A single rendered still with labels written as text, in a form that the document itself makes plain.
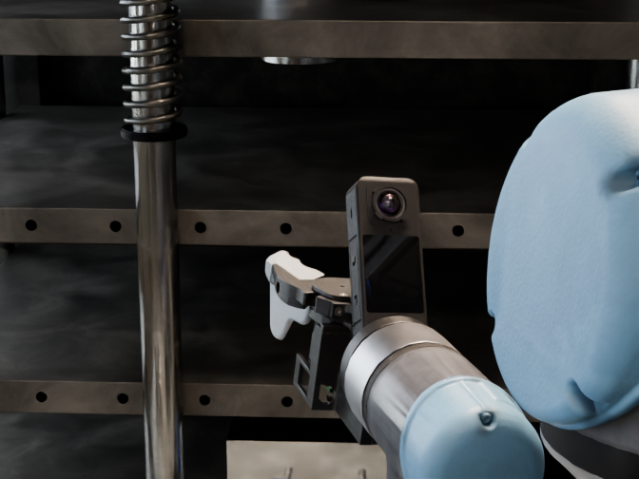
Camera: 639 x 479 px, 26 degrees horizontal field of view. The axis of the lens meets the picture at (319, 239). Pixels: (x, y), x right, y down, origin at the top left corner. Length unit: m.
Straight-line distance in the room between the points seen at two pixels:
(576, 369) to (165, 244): 1.40
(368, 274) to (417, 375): 0.13
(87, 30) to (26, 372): 0.50
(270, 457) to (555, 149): 1.50
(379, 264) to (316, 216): 0.94
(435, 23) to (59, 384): 0.72
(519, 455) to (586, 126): 0.32
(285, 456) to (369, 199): 1.07
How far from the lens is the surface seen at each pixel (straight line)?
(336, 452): 1.95
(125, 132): 1.80
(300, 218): 1.85
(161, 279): 1.85
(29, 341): 2.13
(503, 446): 0.76
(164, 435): 1.93
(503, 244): 0.52
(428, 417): 0.76
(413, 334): 0.86
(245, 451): 1.96
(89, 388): 1.97
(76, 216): 1.89
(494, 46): 1.83
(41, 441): 2.42
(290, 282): 0.97
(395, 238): 0.92
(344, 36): 1.83
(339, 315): 0.94
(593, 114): 0.48
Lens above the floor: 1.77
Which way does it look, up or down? 16 degrees down
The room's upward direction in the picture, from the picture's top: straight up
